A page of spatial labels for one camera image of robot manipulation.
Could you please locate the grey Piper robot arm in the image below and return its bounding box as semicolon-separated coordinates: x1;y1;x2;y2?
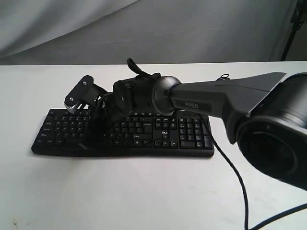
91;72;307;189

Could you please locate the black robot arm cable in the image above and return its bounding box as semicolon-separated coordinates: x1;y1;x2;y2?
126;57;307;230

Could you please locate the black Acer keyboard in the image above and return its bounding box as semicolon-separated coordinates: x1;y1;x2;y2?
31;109;214;158

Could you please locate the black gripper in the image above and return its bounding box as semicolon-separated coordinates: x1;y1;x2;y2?
90;74;160;134

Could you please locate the black tripod stand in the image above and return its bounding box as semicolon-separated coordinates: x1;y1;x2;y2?
280;0;307;61

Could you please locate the grey backdrop cloth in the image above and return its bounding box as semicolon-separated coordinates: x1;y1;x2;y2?
0;0;307;65

